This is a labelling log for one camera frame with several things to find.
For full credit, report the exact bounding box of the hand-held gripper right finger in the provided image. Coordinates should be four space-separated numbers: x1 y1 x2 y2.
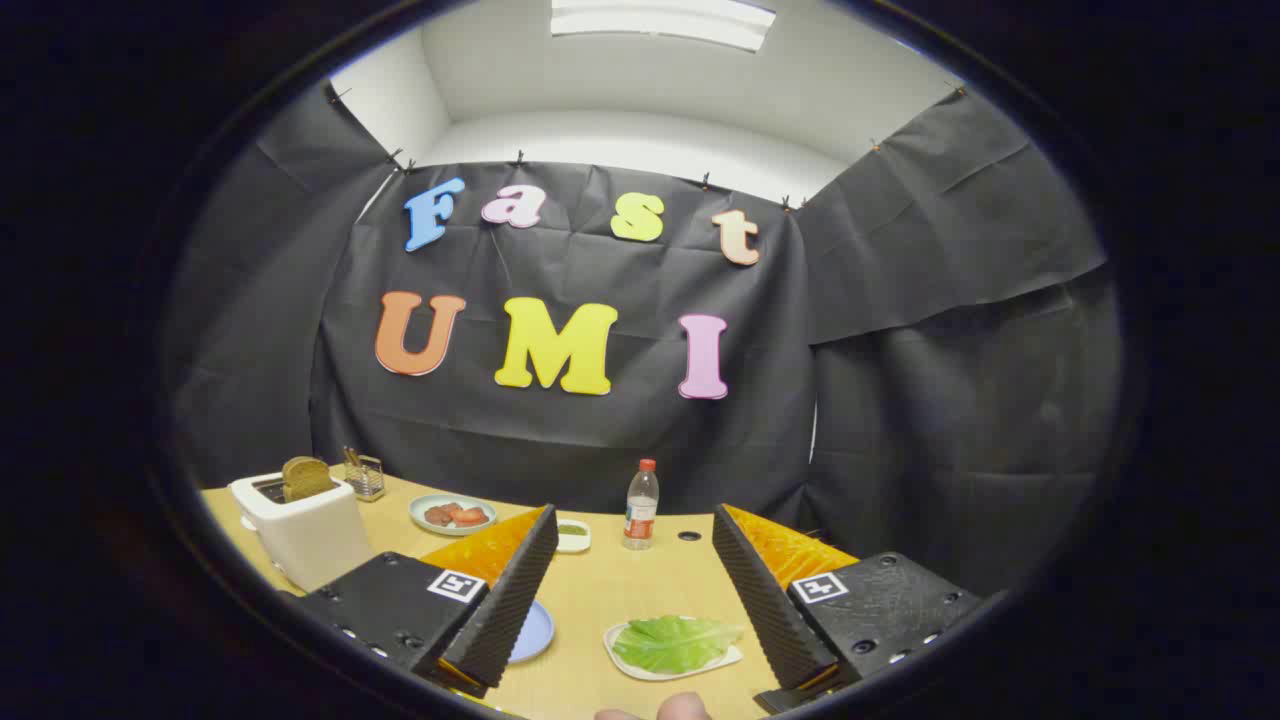
712 503 986 714

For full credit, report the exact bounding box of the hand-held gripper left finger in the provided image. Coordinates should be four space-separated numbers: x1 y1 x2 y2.
295 503 561 701

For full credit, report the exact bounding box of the green lettuce leaf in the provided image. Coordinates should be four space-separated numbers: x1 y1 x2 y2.
612 616 743 675

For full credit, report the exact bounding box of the brown bread slice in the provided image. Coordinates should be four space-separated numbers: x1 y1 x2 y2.
281 456 336 503

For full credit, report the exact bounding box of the blue plate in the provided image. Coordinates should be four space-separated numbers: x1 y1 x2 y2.
507 600 556 665

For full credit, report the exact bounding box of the white square plate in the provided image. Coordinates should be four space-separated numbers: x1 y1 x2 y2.
603 618 744 682

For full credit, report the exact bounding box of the pale green plate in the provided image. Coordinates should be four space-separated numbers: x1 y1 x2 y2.
409 493 498 537

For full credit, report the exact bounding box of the clear water bottle red cap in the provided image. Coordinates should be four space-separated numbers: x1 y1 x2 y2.
622 459 661 551

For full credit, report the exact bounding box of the clear utensil holder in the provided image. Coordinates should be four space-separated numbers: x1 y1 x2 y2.
343 447 387 502

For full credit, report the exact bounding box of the white toaster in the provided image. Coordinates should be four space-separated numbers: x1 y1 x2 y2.
230 472 373 593

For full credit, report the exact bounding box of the ceiling light panel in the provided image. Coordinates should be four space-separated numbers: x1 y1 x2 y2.
550 0 777 53

